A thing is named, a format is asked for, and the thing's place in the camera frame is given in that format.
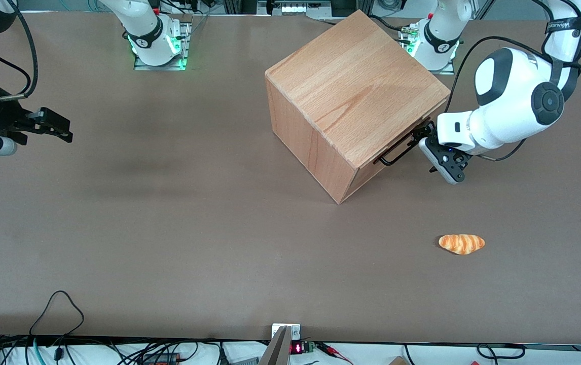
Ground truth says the orange toy bread roll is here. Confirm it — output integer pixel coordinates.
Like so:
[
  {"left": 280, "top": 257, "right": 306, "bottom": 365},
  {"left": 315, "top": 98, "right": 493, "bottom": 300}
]
[{"left": 438, "top": 234, "right": 486, "bottom": 256}]

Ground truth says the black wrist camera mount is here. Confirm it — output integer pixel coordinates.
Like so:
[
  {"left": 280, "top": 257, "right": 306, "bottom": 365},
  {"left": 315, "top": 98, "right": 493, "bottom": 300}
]
[{"left": 0, "top": 95, "right": 32, "bottom": 133}]

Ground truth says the black cable coil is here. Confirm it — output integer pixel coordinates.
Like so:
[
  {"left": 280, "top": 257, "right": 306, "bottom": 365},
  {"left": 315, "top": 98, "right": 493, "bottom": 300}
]
[{"left": 475, "top": 343, "right": 526, "bottom": 361}]

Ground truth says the silver table clamp bracket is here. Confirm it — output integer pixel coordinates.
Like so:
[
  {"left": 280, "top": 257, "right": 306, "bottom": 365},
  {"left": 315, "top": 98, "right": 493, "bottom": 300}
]
[{"left": 271, "top": 323, "right": 302, "bottom": 341}]

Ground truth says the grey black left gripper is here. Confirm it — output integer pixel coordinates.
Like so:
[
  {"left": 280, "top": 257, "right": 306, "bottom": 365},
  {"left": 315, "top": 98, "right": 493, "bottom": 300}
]
[{"left": 409, "top": 121, "right": 474, "bottom": 185}]

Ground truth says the black metal drawer handle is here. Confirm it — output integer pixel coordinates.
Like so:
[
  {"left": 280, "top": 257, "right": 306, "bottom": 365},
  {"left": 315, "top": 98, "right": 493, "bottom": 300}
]
[{"left": 374, "top": 122, "right": 431, "bottom": 167}]

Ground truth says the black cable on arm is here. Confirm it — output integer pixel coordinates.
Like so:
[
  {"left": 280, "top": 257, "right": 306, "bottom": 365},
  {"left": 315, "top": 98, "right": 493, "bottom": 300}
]
[
  {"left": 0, "top": 0, "right": 39, "bottom": 100},
  {"left": 445, "top": 35, "right": 581, "bottom": 162}
]

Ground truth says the red black clip lead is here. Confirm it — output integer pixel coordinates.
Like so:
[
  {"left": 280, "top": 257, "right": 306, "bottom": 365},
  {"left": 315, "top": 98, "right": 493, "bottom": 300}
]
[{"left": 315, "top": 342, "right": 354, "bottom": 365}]

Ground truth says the wooden drawer front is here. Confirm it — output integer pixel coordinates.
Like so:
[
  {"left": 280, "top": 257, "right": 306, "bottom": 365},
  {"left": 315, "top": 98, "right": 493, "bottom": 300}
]
[{"left": 354, "top": 100, "right": 449, "bottom": 187}]

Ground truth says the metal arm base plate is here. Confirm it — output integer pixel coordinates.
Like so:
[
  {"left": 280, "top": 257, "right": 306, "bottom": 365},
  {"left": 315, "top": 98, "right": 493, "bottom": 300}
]
[
  {"left": 398, "top": 24, "right": 456, "bottom": 76},
  {"left": 133, "top": 14, "right": 193, "bottom": 71}
]

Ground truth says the wooden drawer cabinet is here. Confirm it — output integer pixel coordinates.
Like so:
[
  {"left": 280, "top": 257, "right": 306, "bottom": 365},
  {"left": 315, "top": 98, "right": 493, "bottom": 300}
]
[{"left": 265, "top": 9, "right": 451, "bottom": 205}]

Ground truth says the grey camera support bar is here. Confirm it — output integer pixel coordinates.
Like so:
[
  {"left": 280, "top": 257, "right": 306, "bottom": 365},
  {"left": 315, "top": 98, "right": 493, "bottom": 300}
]
[{"left": 257, "top": 326, "right": 293, "bottom": 365}]

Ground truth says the orange black power adapter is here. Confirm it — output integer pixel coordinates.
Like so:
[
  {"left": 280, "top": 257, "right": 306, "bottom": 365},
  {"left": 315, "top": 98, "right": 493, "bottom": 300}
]
[{"left": 142, "top": 352, "right": 178, "bottom": 365}]

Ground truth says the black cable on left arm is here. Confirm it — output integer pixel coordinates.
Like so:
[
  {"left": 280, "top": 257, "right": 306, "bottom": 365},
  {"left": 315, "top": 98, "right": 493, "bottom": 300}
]
[{"left": 445, "top": 35, "right": 581, "bottom": 162}]

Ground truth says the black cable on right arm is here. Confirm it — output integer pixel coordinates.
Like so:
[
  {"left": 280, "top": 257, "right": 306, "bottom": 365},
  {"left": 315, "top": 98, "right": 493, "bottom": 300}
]
[{"left": 0, "top": 0, "right": 39, "bottom": 100}]

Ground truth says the thin black cable loop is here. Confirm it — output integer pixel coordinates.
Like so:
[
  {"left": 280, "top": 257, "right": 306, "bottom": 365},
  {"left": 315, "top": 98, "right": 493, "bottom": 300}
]
[{"left": 29, "top": 290, "right": 85, "bottom": 338}]

